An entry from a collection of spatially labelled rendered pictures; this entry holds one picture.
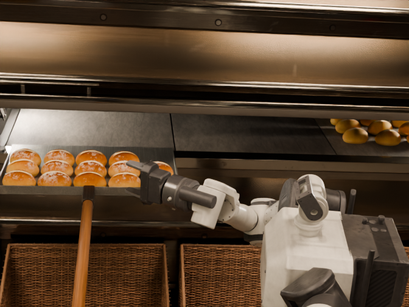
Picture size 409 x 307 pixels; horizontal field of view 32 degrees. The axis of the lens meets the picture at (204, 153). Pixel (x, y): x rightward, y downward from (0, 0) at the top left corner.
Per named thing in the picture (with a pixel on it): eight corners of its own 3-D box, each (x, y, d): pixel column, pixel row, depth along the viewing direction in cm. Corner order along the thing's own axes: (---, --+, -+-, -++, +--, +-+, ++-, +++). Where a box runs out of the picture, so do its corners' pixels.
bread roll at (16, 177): (38, 183, 217) (37, 166, 215) (34, 192, 211) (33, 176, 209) (5, 181, 216) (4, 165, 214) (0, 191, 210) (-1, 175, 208)
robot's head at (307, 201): (330, 199, 156) (314, 172, 153) (334, 218, 148) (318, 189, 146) (304, 211, 157) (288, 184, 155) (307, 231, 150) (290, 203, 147)
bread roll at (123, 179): (140, 183, 221) (140, 167, 219) (141, 194, 215) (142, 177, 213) (108, 183, 220) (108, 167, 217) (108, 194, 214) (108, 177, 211)
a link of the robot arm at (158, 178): (154, 196, 199) (190, 208, 194) (134, 209, 191) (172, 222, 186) (156, 155, 194) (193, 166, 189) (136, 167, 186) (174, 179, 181)
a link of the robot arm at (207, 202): (195, 181, 192) (232, 193, 188) (181, 218, 191) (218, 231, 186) (178, 172, 182) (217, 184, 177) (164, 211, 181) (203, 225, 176)
